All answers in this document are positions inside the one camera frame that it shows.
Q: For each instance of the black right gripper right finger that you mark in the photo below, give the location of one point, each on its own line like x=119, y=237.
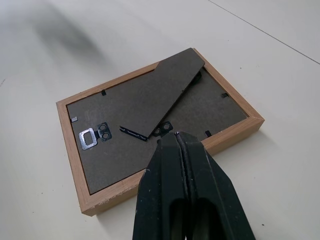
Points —
x=212, y=185

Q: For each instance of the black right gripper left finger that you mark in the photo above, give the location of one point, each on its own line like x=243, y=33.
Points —
x=160, y=180

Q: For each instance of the wooden picture frame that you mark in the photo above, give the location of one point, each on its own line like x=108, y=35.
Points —
x=120, y=107

